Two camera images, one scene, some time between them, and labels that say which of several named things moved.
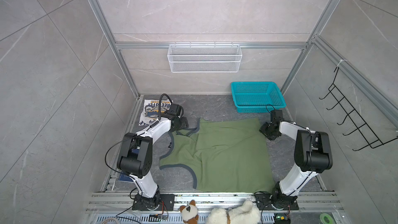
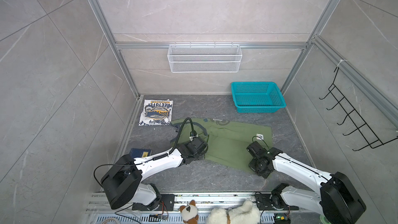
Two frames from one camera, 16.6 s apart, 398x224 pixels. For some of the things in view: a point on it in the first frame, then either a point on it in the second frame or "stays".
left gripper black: (185, 123) to (203, 155)
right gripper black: (263, 128) to (263, 174)
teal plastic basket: (253, 97) stays
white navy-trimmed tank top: (150, 112) stays
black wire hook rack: (352, 119) stays
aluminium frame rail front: (122, 201) stays
